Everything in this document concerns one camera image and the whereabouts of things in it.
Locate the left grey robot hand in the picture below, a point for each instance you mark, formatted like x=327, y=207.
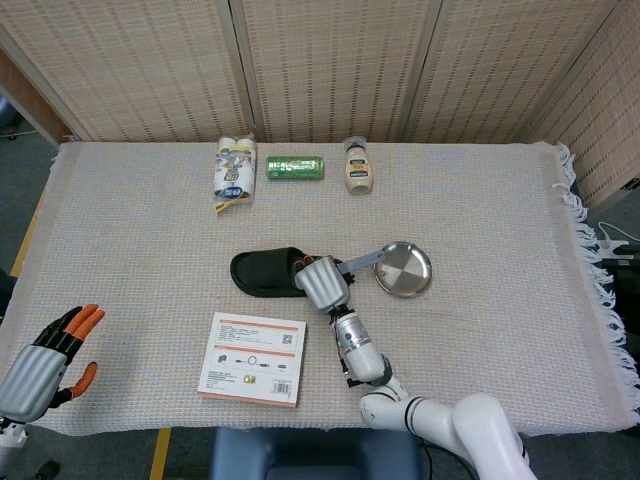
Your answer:
x=35, y=375

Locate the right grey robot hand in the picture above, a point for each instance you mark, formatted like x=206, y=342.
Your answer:
x=322, y=287

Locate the black rubber slipper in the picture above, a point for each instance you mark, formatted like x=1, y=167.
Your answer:
x=260, y=272

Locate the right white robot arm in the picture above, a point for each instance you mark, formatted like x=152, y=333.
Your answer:
x=360, y=350

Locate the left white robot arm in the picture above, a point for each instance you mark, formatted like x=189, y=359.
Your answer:
x=10, y=440

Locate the round steel plate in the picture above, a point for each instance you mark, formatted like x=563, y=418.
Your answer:
x=404, y=272

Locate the white orange product box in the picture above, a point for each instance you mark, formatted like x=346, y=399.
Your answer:
x=252, y=357

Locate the cream mayonnaise bottle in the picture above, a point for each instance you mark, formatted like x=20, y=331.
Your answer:
x=358, y=172

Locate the green wrapped roll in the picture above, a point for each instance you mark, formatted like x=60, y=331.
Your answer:
x=295, y=168

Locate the white roll pack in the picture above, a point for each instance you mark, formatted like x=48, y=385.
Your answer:
x=235, y=172

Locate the blue padded seat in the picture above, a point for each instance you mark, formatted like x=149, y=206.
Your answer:
x=315, y=455

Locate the beige woven tablecloth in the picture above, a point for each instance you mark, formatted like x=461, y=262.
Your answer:
x=150, y=250

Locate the bamboo folding screen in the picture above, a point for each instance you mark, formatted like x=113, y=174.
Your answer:
x=325, y=65

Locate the black box beside table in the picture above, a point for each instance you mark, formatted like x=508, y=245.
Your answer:
x=625, y=295

